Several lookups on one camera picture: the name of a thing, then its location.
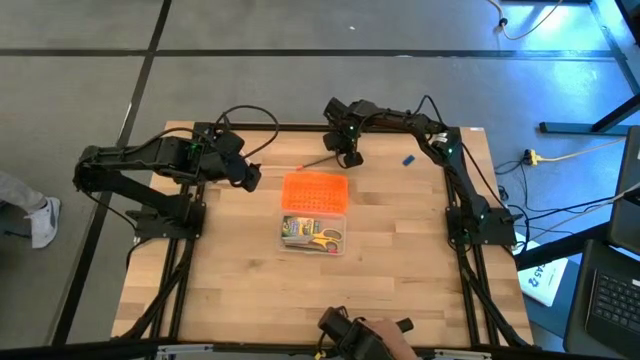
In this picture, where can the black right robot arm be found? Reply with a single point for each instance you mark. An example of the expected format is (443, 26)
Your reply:
(465, 185)

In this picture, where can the clear plastic pencil box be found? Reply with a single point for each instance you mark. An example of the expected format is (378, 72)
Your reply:
(337, 222)

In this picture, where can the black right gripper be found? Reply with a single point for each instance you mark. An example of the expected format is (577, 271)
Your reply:
(352, 140)

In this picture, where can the yellow green crayon box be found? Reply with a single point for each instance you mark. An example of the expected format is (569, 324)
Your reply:
(297, 227)

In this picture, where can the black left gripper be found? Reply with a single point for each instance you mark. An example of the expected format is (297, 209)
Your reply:
(235, 167)

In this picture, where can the person's shoe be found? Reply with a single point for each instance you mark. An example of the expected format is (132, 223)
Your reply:
(45, 222)

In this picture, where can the black laptop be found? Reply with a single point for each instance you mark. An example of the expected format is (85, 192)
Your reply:
(615, 300)

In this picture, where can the black desk foot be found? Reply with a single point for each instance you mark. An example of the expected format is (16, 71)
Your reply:
(575, 128)

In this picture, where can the white booklet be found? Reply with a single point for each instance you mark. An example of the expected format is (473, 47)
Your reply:
(545, 285)

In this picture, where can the dark grey laptop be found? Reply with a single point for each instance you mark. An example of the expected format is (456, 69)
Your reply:
(627, 215)

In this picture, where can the person's leg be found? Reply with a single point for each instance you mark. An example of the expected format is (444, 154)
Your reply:
(17, 192)

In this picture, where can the dark pencil with red end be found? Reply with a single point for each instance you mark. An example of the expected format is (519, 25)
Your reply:
(317, 162)

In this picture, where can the black aluminium table frame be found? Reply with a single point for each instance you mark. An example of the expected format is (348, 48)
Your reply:
(290, 127)

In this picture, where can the black rail with silver brackets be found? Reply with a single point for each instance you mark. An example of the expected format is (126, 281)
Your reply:
(75, 350)

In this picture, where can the orange plastic box lid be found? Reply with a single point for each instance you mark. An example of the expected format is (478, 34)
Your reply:
(315, 192)

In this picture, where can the black desk leg bar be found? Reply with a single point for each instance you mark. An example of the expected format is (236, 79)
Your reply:
(560, 247)

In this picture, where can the small blue eraser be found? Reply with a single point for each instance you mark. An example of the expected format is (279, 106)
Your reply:
(408, 160)

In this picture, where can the person's hand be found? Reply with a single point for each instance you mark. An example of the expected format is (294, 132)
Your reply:
(392, 337)

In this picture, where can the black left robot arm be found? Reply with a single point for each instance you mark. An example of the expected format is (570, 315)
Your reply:
(150, 155)

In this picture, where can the black handheld device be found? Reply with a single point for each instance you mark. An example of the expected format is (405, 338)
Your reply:
(350, 335)

